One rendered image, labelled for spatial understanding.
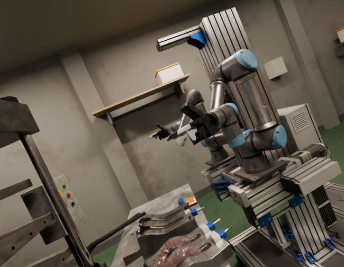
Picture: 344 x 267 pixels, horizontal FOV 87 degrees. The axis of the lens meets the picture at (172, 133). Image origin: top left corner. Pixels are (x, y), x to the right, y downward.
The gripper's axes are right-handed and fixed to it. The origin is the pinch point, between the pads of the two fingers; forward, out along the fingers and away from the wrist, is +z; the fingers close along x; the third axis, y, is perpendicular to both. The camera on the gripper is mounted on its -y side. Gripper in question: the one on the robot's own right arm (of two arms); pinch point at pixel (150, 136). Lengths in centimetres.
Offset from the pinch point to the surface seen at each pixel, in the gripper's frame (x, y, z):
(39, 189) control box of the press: -76, -9, 60
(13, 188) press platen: -96, -20, 47
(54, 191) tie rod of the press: -81, -5, 43
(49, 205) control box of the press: -77, 3, 59
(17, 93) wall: 82, -137, 201
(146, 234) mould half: -82, 42, -2
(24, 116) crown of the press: -73, -56, 39
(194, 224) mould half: -74, 51, -29
